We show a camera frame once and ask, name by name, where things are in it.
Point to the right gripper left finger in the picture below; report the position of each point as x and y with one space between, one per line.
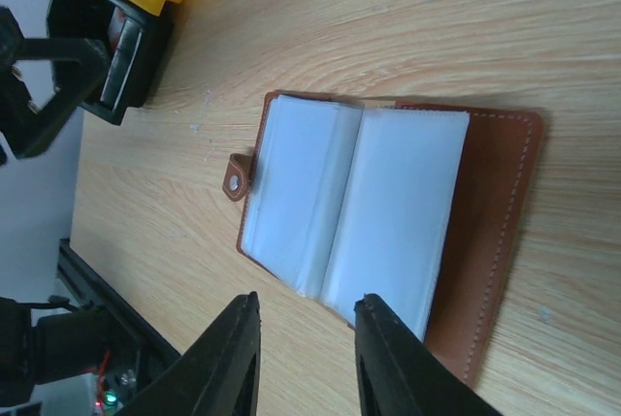
217 375

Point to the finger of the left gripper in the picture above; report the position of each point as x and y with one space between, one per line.
29 129

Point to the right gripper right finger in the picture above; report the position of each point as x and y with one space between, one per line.
397 375

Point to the white red card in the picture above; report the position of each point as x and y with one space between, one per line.
115 27

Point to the brown leather card holder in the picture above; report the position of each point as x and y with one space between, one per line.
418 203

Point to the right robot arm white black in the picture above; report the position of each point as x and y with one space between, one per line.
56 347

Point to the black plastic bin near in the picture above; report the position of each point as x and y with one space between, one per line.
134 40

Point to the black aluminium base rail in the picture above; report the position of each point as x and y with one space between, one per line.
134 353

